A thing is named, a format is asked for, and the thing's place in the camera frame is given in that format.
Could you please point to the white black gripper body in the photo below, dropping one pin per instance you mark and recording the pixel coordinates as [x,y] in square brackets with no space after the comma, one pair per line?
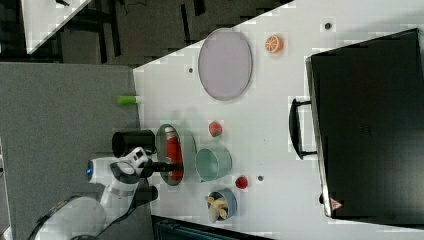
[137,163]

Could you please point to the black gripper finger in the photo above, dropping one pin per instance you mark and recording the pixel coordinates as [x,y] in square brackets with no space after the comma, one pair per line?
[167,168]
[161,164]

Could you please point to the red plush ketchup bottle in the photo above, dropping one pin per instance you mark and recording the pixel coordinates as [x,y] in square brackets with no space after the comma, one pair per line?
[174,153]

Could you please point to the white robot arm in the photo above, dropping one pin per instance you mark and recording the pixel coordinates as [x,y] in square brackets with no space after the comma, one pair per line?
[86,218]

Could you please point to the green oval strainer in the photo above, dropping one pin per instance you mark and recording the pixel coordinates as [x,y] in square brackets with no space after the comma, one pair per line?
[188,148]

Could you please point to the black cylinder cup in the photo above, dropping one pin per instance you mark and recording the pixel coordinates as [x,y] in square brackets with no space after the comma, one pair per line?
[124,142]
[145,195]

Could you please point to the teal green bowl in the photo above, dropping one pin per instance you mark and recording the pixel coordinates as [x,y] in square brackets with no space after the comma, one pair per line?
[213,163]

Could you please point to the red plush strawberry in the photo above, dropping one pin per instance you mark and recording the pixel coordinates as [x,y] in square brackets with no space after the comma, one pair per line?
[215,129]

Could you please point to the green marker pen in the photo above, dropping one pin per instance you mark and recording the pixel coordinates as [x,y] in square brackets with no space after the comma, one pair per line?
[129,100]

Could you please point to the blue cup with fries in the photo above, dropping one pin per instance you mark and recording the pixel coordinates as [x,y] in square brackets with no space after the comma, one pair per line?
[221,204]

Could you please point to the red plush tomato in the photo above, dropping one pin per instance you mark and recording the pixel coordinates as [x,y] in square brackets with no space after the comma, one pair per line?
[241,182]

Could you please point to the lilac oval plate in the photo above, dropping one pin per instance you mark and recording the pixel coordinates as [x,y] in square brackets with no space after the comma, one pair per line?
[225,64]

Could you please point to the orange slice toy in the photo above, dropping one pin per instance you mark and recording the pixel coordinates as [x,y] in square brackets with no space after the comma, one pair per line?
[274,44]

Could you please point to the white side table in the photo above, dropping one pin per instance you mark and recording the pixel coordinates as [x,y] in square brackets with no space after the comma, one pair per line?
[43,18]

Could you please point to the black toaster oven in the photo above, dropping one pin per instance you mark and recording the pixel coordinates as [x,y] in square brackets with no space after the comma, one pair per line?
[367,110]

